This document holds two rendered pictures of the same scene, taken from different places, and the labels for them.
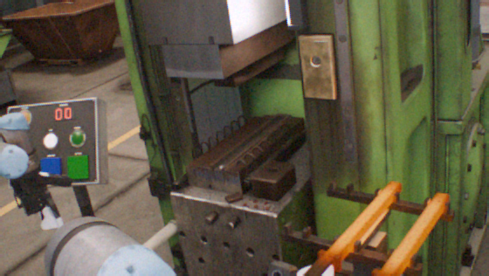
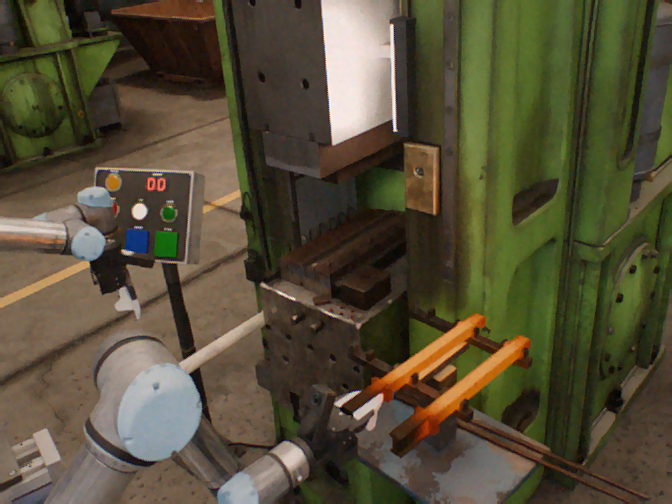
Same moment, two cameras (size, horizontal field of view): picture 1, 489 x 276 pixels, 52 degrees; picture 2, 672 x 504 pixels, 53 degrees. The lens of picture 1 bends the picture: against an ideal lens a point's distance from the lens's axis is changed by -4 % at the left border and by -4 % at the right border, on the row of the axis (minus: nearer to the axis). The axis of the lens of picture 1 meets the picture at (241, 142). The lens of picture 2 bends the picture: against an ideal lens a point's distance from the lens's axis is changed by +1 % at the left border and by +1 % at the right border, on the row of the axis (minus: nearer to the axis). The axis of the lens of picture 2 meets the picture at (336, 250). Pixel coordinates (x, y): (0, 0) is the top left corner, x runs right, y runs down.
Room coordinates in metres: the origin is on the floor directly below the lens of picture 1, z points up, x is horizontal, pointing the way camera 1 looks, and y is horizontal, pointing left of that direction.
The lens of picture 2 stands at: (-0.20, -0.20, 1.88)
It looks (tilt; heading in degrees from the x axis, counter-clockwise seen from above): 28 degrees down; 7
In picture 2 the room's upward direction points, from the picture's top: 5 degrees counter-clockwise
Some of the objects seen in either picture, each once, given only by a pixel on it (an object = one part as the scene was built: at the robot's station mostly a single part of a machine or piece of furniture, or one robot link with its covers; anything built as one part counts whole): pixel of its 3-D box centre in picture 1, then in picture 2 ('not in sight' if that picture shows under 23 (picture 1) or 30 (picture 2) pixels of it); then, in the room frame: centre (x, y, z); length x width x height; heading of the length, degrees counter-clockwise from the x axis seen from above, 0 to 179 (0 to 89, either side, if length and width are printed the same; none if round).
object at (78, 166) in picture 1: (79, 167); (167, 244); (1.52, 0.53, 1.01); 0.07 x 0.05 x 0.07; 79
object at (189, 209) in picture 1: (274, 218); (372, 323); (1.55, -0.07, 0.69); 0.56 x 0.38 x 0.45; 144
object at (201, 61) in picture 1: (232, 41); (343, 131); (1.57, -0.02, 1.32); 0.42 x 0.20 x 0.10; 144
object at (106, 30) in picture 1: (68, 34); (194, 43); (8.22, 2.44, 0.43); 1.89 x 1.20 x 0.85; 55
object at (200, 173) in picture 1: (249, 148); (351, 246); (1.57, -0.02, 0.96); 0.42 x 0.20 x 0.09; 144
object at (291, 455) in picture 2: not in sight; (290, 464); (0.65, 0.02, 1.01); 0.08 x 0.05 x 0.08; 48
